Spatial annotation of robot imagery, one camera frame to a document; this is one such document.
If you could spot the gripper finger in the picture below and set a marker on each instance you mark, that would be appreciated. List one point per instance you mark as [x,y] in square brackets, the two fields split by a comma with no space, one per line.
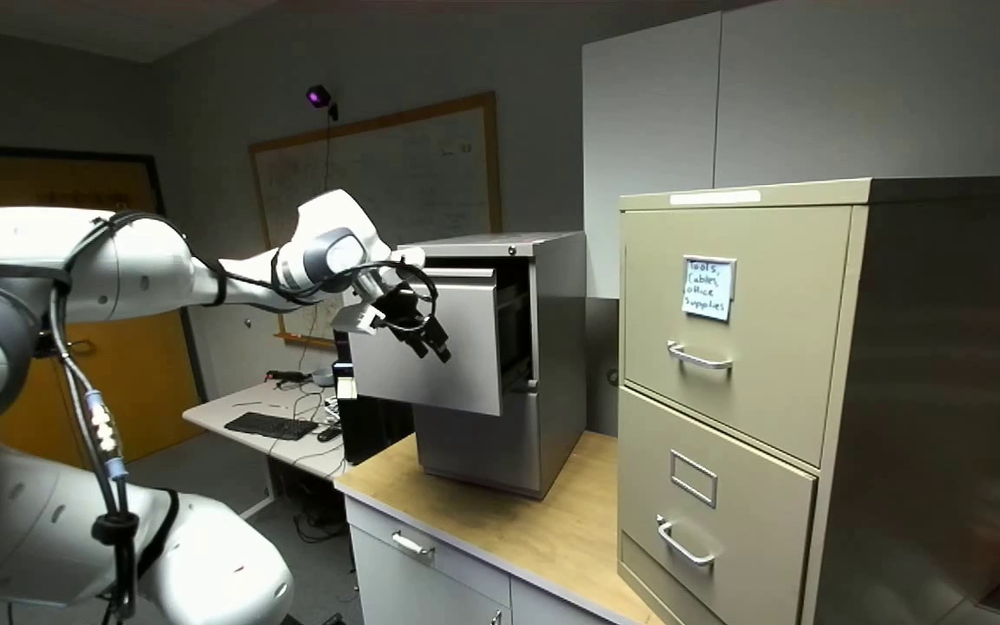
[417,347]
[441,347]

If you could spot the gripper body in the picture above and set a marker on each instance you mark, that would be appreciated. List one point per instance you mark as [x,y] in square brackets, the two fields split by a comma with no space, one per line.
[404,308]

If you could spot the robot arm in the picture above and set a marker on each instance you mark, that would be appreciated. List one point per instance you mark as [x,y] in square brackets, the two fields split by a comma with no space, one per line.
[127,269]

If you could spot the silver cabinet drawer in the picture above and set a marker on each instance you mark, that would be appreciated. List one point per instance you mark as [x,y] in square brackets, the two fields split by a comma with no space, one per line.
[465,373]

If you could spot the white counter drawer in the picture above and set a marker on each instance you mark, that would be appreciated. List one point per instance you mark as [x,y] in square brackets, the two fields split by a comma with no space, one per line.
[457,560]

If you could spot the beige cabinet drawer with note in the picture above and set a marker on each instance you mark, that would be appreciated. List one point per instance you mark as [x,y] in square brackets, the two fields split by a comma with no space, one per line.
[778,382]

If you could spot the black computer tower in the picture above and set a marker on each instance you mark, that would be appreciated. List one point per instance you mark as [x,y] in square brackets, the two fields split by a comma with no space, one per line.
[374,425]

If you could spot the silver filing cabinet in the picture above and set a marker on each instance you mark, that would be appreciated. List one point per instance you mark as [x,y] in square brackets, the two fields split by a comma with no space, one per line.
[561,347]

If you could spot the black computer mouse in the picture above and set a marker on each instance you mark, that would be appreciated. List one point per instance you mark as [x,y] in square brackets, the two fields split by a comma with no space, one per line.
[329,433]

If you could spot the black keyboard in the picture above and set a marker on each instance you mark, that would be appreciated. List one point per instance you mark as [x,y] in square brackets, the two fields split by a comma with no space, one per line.
[273,425]

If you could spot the white desk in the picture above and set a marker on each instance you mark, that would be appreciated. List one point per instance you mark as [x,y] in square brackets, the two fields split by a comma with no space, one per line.
[240,408]

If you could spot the handwritten paper note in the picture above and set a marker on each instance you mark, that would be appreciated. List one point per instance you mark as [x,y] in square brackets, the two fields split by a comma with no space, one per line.
[708,291]

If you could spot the orange door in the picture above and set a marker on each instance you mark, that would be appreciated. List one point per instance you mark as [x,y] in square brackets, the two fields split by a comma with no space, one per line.
[131,373]

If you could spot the beige filing cabinet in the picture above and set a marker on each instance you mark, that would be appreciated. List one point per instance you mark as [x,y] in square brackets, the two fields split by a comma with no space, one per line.
[925,391]

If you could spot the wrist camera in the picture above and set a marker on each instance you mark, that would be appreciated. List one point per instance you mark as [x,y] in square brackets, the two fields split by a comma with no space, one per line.
[359,319]

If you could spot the whiteboard with wooden frame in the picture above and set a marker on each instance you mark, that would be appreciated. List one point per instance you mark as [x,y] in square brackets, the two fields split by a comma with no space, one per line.
[430,174]

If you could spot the camera on mount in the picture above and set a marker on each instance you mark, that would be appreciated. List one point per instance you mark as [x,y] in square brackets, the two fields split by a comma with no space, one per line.
[319,96]

